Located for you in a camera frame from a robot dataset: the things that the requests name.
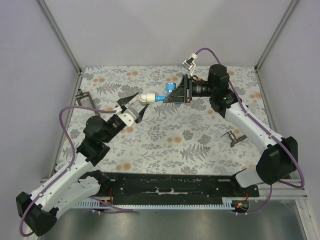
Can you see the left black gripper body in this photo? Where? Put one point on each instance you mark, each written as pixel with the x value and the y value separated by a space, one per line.
pixel 115 127

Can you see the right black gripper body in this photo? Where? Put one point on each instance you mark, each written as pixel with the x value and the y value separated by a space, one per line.
pixel 189 89

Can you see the blue plastic faucet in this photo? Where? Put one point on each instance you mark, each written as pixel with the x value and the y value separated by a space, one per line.
pixel 166 91

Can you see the white plastic elbow fitting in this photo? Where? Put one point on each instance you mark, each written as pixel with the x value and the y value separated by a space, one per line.
pixel 147 98

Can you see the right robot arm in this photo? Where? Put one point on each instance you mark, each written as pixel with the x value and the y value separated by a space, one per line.
pixel 278 154

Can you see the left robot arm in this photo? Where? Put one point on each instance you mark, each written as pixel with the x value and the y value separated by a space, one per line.
pixel 76 180

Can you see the dark metal faucet left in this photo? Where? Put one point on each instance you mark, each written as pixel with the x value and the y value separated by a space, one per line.
pixel 86 98

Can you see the floral patterned mat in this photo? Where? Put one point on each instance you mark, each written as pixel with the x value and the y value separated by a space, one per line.
pixel 187 139

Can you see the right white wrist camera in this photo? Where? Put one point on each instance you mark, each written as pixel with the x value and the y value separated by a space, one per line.
pixel 189 63

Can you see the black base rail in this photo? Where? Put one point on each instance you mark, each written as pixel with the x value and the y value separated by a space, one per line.
pixel 168 189

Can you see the left aluminium frame post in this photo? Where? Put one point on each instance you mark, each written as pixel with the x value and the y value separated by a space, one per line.
pixel 59 35

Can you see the aluminium frame post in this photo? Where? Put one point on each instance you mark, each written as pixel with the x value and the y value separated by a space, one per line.
pixel 276 33
pixel 59 35

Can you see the right aluminium frame post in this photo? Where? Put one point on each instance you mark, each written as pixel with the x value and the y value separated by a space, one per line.
pixel 276 33

